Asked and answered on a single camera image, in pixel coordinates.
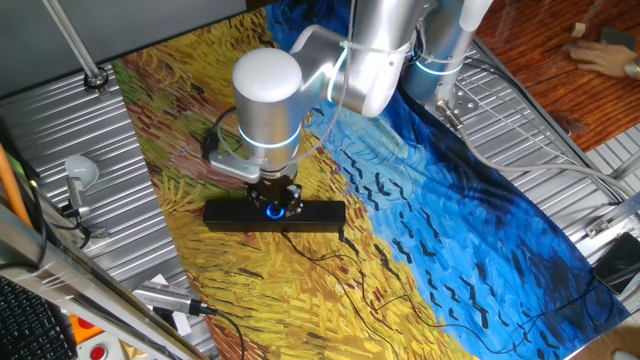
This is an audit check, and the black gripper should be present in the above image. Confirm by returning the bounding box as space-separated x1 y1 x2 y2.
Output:
247 174 305 217

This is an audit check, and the black soundbar speaker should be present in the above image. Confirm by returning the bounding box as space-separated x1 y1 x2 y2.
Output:
202 198 347 235

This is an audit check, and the person hand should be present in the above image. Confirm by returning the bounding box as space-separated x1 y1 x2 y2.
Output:
568 39 639 78

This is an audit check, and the Van Gogh painting print cloth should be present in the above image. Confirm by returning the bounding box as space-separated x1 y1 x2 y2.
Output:
110 0 632 360

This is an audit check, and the white round lamp head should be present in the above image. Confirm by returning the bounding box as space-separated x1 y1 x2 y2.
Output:
64 154 100 190

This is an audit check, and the orange box red button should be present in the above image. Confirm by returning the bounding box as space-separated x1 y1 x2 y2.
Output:
69 313 104 346

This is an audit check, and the grey box red button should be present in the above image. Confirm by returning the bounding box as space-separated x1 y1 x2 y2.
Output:
77 339 126 360

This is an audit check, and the grey metal stand pole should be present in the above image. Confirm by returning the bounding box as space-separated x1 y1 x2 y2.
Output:
41 0 111 97

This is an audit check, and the orange rod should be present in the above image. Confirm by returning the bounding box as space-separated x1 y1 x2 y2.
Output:
0 143 34 229

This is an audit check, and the black keyboard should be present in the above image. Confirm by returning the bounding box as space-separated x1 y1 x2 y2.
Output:
0 276 79 360

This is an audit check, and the black flat device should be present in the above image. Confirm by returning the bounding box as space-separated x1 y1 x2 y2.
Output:
593 231 640 297

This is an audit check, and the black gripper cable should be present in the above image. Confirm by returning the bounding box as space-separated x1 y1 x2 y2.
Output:
201 105 239 161

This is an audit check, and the thin black speaker cable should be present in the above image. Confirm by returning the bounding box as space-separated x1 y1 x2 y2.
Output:
309 249 617 357
281 230 401 360

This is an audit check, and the black camera cable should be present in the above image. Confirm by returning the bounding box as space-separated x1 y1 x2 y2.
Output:
199 303 246 360

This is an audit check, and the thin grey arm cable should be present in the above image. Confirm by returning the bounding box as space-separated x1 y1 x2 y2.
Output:
287 0 359 161

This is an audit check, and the silver ribbed camera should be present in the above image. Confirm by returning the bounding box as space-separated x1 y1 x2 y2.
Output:
132 279 206 317

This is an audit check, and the aluminium frame bar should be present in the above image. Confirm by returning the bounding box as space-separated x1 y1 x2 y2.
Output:
0 202 209 360

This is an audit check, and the black cable by frame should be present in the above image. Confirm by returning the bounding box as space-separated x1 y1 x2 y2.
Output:
0 184 50 274

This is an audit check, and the grey arm conduit hose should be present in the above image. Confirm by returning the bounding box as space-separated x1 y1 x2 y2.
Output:
435 99 640 199

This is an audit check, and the silver metal bracket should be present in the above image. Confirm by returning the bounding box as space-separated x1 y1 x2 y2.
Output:
583 192 640 240

